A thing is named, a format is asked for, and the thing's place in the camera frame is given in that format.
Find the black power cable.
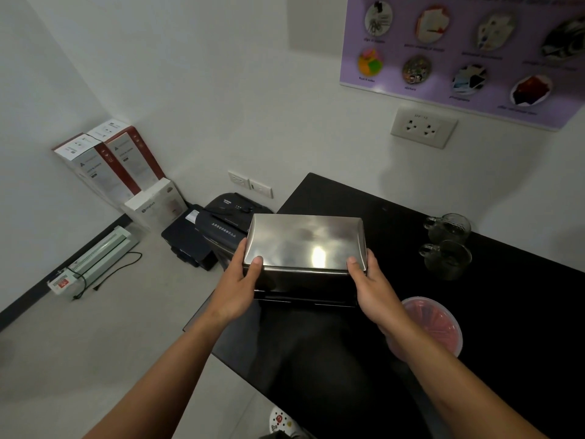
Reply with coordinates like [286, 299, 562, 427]
[71, 252, 143, 301]

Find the pink lidded plastic container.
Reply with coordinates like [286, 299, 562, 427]
[386, 296, 463, 362]

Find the white laminator machine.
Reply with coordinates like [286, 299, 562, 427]
[47, 226, 140, 296]

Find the purple wall poster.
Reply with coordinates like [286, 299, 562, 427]
[339, 0, 585, 132]

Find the person's right forearm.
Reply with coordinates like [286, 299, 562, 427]
[386, 315, 547, 439]

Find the white decorated shoe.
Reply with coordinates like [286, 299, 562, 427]
[269, 406, 303, 439]

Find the black printer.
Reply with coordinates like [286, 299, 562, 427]
[161, 204, 219, 272]

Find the person's left hand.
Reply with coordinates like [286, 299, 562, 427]
[207, 238, 264, 327]

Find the white cardboard box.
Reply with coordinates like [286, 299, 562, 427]
[122, 177, 188, 234]

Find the stainless steel box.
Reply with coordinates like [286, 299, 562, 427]
[242, 213, 368, 309]

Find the person's left forearm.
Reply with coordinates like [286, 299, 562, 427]
[84, 311, 229, 439]

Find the white and red box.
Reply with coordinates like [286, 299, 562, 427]
[52, 133, 142, 210]
[86, 118, 166, 193]

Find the white double wall socket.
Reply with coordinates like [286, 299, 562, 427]
[390, 107, 459, 150]

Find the person's right hand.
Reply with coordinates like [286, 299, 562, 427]
[346, 249, 414, 338]

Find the clear glass cup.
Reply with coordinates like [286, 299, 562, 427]
[423, 213, 472, 245]
[419, 240, 473, 281]

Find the black paper shredder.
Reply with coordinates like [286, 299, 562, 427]
[194, 192, 275, 270]

